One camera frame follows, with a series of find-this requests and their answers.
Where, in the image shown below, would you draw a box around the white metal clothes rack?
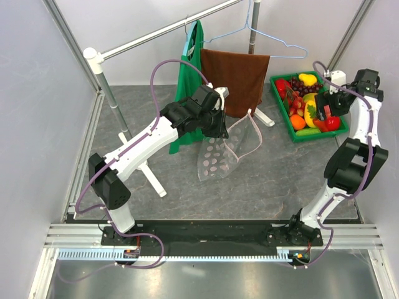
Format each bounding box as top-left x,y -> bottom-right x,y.
84,1 -> 275,197

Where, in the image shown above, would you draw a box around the red toy bell pepper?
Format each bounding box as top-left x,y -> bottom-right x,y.
274,78 -> 291,100

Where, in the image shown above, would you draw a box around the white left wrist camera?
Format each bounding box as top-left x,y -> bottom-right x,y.
206,82 -> 229,110

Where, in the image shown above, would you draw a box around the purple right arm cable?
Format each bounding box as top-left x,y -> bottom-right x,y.
279,61 -> 380,270

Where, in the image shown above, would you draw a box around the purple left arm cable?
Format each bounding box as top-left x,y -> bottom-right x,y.
57,59 -> 216,283

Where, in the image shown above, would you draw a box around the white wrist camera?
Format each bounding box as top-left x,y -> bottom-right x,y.
206,82 -> 229,110
324,70 -> 347,86

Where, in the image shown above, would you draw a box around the yellow toy corn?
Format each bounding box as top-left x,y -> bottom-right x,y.
304,101 -> 317,128

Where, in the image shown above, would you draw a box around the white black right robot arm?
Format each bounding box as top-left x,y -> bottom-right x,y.
285,69 -> 388,245

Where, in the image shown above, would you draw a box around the brown towel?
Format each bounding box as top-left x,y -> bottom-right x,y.
201,49 -> 270,118

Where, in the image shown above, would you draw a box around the green shirt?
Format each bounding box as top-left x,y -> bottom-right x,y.
169,21 -> 204,154

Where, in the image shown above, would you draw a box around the clear pink-dotted zip bag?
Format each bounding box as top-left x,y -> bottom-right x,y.
197,110 -> 262,181

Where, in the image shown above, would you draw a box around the green plastic tray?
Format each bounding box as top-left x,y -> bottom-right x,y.
270,73 -> 349,143

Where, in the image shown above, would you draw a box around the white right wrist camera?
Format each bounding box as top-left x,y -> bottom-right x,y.
324,70 -> 347,86

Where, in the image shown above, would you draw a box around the light blue wire hanger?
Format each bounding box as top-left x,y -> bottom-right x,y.
201,1 -> 309,59

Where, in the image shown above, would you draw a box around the orange toy fruit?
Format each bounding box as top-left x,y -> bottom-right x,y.
289,115 -> 307,131

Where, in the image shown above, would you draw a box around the green toy cucumber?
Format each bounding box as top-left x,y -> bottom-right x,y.
296,128 -> 321,136

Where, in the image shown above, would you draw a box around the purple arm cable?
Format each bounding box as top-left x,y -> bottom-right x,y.
279,61 -> 380,270
57,59 -> 216,283

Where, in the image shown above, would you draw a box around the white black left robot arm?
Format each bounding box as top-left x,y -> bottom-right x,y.
89,85 -> 229,245

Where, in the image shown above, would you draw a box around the red toy cherries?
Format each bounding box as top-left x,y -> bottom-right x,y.
286,92 -> 305,117

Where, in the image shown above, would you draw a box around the yellow red toy mango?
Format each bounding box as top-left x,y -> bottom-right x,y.
302,93 -> 317,104

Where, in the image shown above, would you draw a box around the red toy apple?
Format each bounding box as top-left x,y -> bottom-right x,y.
324,116 -> 341,131

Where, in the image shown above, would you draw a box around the grey slotted cable duct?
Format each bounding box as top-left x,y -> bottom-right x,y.
57,248 -> 299,263

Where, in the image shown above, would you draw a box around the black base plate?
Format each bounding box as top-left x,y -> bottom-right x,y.
102,219 -> 323,249

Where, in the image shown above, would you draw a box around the dark red toy grapes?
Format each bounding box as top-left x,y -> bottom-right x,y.
289,77 -> 324,97

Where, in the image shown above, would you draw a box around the red toy chili pepper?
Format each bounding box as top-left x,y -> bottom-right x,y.
312,118 -> 328,133

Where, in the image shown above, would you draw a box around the yellow toy pear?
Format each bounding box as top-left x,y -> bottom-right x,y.
298,73 -> 317,87

